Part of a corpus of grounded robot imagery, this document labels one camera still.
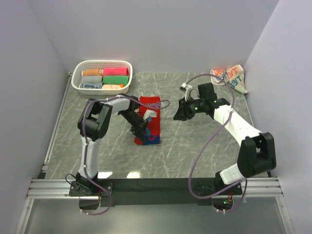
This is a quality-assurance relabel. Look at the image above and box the pink rolled towel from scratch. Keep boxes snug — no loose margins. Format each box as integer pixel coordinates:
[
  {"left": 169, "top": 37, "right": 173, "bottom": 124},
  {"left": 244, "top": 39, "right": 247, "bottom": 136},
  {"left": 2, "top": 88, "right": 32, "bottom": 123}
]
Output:
[{"left": 103, "top": 67, "right": 129, "bottom": 76}]

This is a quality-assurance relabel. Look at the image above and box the green rolled towel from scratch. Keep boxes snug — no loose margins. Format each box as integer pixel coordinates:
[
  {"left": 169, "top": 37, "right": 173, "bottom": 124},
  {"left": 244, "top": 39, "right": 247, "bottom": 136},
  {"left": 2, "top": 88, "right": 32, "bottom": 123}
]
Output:
[{"left": 102, "top": 76, "right": 129, "bottom": 86}]

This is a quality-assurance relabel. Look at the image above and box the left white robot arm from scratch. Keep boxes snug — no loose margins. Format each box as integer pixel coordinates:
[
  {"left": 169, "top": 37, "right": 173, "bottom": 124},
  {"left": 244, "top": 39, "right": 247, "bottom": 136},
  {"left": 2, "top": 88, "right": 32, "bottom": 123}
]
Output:
[{"left": 76, "top": 94, "right": 148, "bottom": 196}]

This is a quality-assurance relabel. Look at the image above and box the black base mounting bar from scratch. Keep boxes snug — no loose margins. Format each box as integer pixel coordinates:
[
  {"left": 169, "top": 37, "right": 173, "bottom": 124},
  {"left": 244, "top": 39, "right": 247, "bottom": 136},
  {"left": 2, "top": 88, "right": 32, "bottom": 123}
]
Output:
[{"left": 69, "top": 178, "right": 242, "bottom": 207}]

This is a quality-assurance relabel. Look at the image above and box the peach rolled towel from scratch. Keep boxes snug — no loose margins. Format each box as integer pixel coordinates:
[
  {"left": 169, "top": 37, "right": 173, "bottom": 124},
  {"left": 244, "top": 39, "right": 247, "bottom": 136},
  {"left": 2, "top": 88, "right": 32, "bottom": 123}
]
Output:
[{"left": 102, "top": 84, "right": 124, "bottom": 90}]

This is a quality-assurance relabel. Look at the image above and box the aluminium front rail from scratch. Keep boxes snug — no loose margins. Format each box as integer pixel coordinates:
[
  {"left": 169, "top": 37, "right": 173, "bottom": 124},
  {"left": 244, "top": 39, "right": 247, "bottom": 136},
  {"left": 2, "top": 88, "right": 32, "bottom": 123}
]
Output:
[{"left": 26, "top": 177, "right": 283, "bottom": 199}]

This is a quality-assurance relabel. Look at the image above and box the red blue cat towel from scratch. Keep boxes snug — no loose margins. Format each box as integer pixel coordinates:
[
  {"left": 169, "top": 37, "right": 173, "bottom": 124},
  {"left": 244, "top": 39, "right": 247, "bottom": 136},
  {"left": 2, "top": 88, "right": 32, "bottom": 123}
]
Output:
[{"left": 134, "top": 96, "right": 160, "bottom": 145}]

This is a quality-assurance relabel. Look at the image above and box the white plastic basket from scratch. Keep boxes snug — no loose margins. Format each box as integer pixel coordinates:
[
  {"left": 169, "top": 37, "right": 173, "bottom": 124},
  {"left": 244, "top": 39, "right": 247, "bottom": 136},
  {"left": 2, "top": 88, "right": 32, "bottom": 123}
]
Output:
[{"left": 71, "top": 60, "right": 133, "bottom": 96}]

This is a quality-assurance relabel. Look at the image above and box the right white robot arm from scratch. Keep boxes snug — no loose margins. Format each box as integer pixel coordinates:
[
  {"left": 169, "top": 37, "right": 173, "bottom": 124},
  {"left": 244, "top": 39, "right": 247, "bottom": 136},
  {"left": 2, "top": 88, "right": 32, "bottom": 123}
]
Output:
[{"left": 174, "top": 83, "right": 276, "bottom": 195}]

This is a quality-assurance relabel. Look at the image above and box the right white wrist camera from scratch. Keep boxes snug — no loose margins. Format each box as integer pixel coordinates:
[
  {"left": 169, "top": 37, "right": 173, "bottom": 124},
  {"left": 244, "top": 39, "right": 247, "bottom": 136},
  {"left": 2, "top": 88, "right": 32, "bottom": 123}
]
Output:
[{"left": 180, "top": 83, "right": 193, "bottom": 101}]

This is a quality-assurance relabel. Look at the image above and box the orange rolled towel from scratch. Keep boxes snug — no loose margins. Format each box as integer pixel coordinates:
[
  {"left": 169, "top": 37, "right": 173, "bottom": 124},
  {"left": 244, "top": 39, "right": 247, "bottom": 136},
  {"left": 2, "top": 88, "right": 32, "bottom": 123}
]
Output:
[{"left": 81, "top": 69, "right": 103, "bottom": 76}]

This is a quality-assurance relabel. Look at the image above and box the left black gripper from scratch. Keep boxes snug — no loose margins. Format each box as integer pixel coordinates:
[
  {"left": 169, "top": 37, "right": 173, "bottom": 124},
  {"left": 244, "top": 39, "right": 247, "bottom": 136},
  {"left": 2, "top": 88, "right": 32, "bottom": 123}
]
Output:
[{"left": 119, "top": 110, "right": 149, "bottom": 143}]

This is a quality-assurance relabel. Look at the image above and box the crumpled white printed towel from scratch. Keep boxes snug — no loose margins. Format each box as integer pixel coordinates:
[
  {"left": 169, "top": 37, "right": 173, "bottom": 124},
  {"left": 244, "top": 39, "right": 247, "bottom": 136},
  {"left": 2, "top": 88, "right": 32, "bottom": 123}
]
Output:
[{"left": 210, "top": 64, "right": 248, "bottom": 94}]

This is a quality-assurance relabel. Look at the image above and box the blue patterned rolled towel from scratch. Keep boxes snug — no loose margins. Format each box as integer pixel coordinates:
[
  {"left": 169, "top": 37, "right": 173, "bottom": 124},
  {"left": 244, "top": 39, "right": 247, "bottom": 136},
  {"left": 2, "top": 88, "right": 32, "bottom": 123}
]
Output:
[{"left": 79, "top": 83, "right": 103, "bottom": 89}]

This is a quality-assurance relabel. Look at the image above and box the grey rolled towel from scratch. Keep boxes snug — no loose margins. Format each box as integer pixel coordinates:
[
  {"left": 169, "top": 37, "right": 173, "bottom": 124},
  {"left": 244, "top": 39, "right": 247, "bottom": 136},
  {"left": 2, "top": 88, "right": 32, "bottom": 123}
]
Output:
[{"left": 80, "top": 76, "right": 102, "bottom": 84}]

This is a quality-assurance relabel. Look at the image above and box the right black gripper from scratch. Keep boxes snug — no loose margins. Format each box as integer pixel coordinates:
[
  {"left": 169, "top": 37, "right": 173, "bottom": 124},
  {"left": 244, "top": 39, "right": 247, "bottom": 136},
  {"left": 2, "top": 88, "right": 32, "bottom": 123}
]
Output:
[{"left": 173, "top": 97, "right": 205, "bottom": 122}]

